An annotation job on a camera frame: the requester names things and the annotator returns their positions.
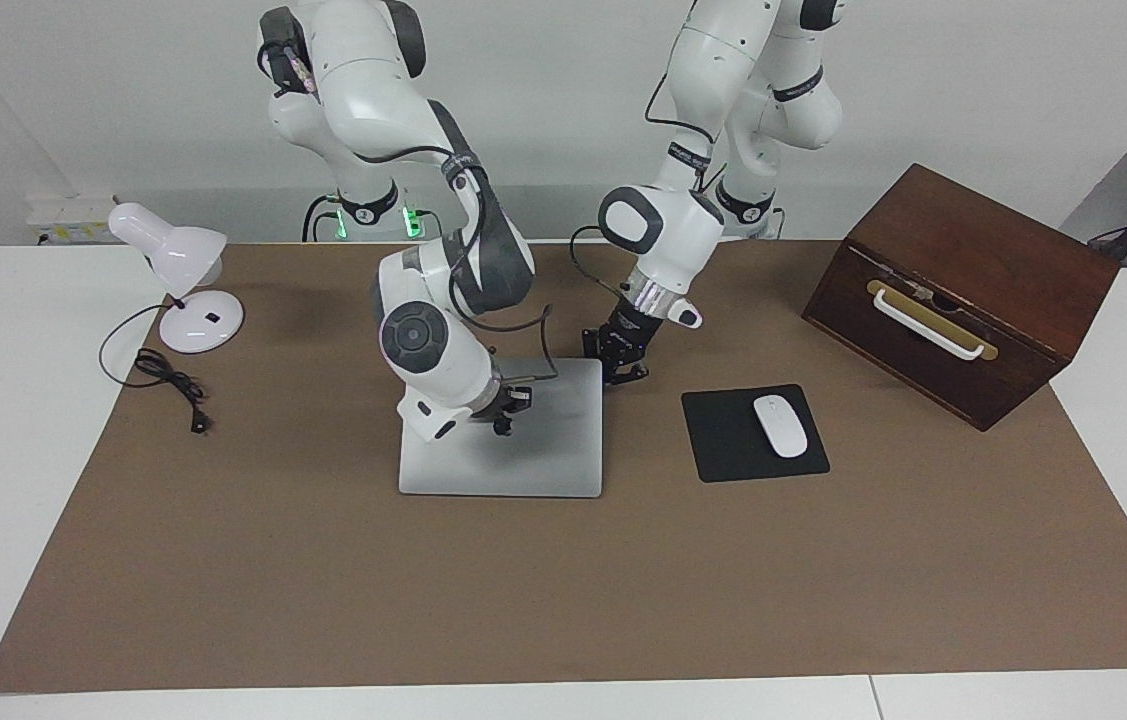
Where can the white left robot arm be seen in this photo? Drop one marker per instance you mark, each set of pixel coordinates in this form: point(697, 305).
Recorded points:
point(673, 225)

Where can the white computer mouse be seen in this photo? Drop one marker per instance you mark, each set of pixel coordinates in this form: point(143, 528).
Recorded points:
point(781, 430)

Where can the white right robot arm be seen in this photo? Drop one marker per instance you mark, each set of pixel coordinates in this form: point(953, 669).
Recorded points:
point(443, 365)

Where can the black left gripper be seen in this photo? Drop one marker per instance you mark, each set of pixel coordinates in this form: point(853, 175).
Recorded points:
point(633, 328)

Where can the white desk lamp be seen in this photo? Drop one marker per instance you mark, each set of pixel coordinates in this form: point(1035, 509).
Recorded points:
point(188, 335)

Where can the white wall power strip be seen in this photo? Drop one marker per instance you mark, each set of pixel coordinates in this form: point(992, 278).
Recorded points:
point(68, 215)

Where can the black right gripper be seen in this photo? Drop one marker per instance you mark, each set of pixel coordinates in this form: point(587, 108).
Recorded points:
point(491, 398)

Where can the silver laptop computer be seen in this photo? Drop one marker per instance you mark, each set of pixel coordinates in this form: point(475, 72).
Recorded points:
point(543, 460)

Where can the black mouse pad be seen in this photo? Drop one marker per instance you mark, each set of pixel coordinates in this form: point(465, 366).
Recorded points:
point(723, 440)

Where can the brown table mat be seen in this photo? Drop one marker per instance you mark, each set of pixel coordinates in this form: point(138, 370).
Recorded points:
point(563, 600)

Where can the dark brown wooden box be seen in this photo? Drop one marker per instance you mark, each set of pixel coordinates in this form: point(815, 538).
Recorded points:
point(983, 240)

